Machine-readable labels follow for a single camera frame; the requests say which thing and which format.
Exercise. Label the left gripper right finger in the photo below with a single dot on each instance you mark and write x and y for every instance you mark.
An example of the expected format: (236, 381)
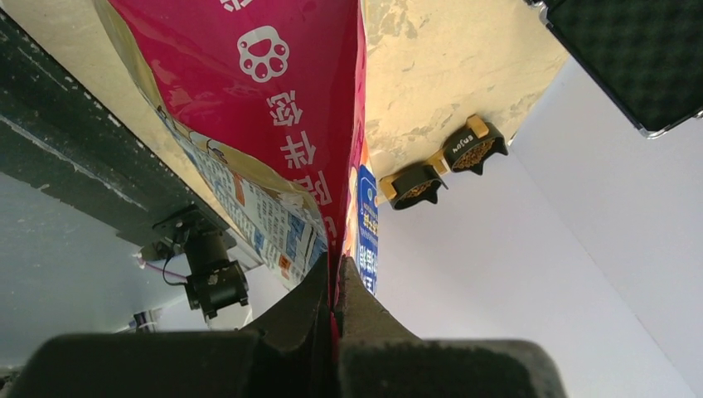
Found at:
(379, 357)

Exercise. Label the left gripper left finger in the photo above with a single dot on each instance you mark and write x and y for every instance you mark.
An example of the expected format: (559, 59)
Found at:
(285, 352)

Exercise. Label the pink blue pet food bag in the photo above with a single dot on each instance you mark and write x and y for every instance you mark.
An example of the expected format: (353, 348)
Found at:
(267, 99)

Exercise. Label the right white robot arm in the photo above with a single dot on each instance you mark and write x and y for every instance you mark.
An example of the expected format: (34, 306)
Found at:
(215, 281)

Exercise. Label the near black cat bowl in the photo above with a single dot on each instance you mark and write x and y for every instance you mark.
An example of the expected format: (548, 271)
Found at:
(414, 184)

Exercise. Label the black cat bowl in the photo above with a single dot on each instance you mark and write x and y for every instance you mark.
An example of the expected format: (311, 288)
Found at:
(464, 151)
(414, 184)

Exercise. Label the far black cat bowl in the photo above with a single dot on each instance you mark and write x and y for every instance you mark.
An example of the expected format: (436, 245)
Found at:
(464, 151)

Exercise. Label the wooden bowl stand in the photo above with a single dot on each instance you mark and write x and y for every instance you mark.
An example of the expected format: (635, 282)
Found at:
(474, 122)

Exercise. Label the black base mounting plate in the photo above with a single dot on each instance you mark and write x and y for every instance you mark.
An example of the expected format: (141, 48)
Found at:
(57, 137)

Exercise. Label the black poker chip case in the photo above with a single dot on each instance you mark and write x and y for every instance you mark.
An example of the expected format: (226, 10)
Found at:
(646, 56)

